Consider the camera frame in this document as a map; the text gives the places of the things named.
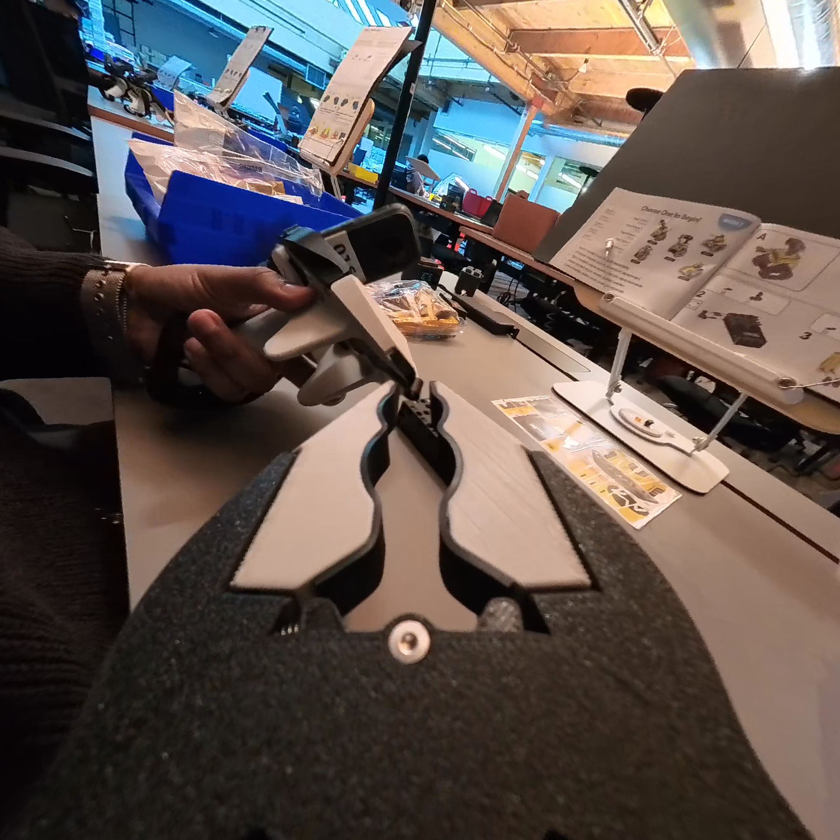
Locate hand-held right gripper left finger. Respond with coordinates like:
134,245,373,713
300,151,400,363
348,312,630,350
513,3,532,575
230,382,401,618

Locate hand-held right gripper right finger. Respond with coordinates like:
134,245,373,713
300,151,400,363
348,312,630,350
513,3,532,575
428,381,593,631

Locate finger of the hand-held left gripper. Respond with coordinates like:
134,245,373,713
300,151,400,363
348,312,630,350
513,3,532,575
327,274,422,397

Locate black perforated plastic block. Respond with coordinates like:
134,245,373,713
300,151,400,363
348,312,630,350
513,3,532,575
398,396,457,476

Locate person's left forearm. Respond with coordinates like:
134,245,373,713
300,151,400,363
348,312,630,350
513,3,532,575
0,226,109,385

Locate person's left hand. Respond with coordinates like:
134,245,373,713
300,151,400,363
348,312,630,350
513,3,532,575
125,262,319,403

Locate bag of yellow parts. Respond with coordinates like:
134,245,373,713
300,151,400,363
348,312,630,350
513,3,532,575
364,279,468,342

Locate yellow grey sticker sheet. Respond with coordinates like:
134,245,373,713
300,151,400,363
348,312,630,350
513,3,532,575
492,394,682,530

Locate instruction sheet stand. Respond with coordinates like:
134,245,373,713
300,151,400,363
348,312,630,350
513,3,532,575
209,26,274,109
298,26,413,173

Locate blue plastic bin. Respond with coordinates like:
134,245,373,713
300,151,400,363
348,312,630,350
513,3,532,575
125,134,363,270

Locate black pole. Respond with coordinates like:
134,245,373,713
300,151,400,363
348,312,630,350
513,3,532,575
373,0,438,191

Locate clear bags of parts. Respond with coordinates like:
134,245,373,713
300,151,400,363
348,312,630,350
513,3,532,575
129,91,324,199

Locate metal wristwatch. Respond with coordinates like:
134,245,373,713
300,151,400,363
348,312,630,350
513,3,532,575
80,259,153,349

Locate open instruction manual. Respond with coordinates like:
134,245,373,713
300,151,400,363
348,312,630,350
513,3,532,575
550,187,840,395

